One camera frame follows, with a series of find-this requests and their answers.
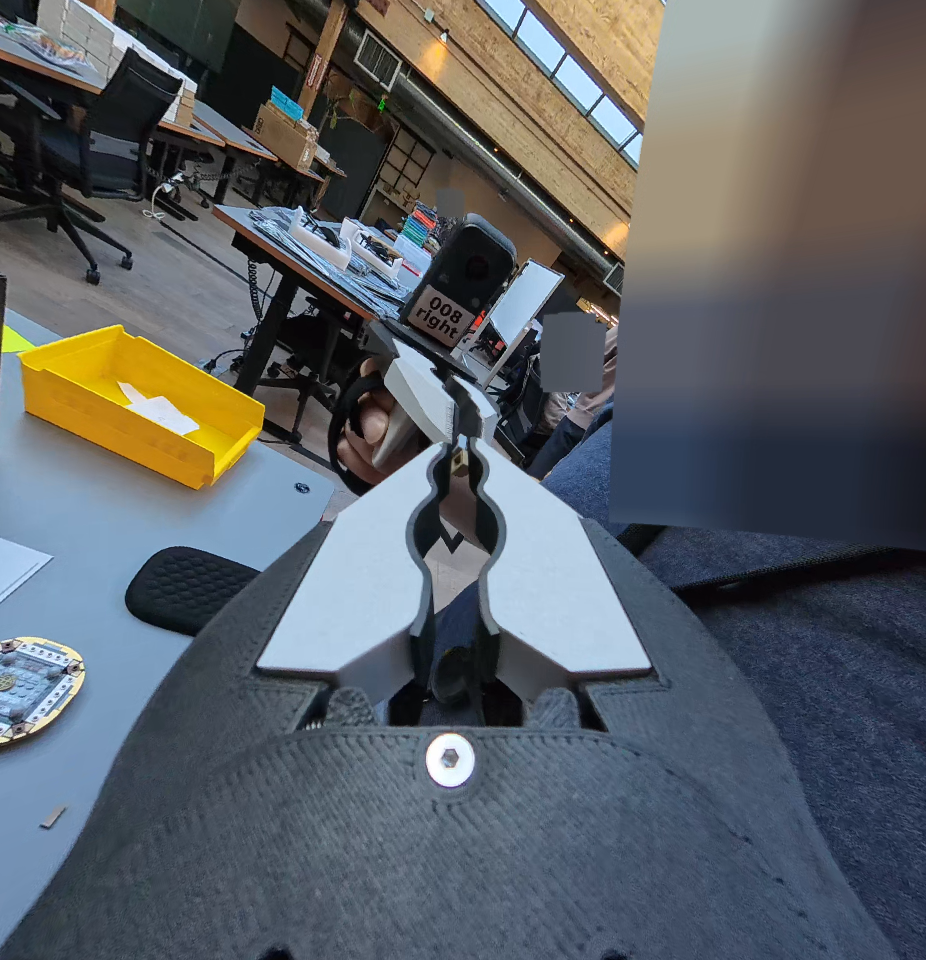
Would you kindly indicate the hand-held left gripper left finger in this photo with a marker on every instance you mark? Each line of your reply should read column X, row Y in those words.
column 343, row 600

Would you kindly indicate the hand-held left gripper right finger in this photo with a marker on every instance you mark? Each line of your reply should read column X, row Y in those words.
column 568, row 592

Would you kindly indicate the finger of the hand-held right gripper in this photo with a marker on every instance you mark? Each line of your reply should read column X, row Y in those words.
column 478, row 411
column 421, row 394

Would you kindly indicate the small tan lego piece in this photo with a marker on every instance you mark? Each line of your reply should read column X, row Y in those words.
column 457, row 460

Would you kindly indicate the oval lego base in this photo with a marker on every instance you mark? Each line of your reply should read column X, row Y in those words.
column 20, row 690

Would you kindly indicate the person's right hand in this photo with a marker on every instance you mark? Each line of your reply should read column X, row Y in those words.
column 373, row 429

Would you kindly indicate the stack of colourful boxes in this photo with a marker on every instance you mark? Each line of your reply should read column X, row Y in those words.
column 418, row 232

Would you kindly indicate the white framed board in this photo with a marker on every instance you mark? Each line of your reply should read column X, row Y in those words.
column 523, row 300

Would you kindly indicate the white gripper holder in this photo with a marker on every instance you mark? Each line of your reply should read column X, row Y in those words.
column 313, row 236
column 373, row 251

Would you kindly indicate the pile of dark packets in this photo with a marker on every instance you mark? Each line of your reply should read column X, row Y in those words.
column 365, row 289

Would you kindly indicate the black mesh wrist rest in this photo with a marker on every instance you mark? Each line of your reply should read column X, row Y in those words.
column 185, row 589

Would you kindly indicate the grey desk with wooden edge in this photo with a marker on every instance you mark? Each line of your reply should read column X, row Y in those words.
column 28, row 66
column 238, row 131
column 313, row 169

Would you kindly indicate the grey desk with black legs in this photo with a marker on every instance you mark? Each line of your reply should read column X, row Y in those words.
column 283, row 244

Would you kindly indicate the brown cardboard box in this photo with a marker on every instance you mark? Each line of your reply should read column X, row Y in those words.
column 283, row 139

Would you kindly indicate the blue packets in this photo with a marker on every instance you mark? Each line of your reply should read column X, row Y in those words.
column 286, row 101

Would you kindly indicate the white paper slip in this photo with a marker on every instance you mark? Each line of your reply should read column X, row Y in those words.
column 163, row 412

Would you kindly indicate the white instruction booklet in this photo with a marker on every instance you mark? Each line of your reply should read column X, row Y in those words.
column 5, row 566

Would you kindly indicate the yellow plastic bin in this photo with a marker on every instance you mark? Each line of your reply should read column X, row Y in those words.
column 73, row 367

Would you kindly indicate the small flat brown piece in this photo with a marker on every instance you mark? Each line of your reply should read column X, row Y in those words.
column 54, row 817

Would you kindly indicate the black mesh office chair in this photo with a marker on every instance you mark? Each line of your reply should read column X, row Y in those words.
column 125, row 112

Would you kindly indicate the yellow-green sticky note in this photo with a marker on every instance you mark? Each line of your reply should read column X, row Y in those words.
column 13, row 339

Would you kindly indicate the stack of white boxes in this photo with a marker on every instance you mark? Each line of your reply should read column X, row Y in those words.
column 88, row 30

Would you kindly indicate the clear bag of colourful parts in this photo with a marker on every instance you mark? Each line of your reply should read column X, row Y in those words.
column 50, row 45

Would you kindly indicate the grey ceiling duct pipe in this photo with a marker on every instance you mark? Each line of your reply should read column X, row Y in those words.
column 508, row 180

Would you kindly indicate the wall air vent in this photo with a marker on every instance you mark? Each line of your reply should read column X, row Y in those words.
column 378, row 60

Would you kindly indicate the wooden post with red sign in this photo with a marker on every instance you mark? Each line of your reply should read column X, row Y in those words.
column 324, row 45

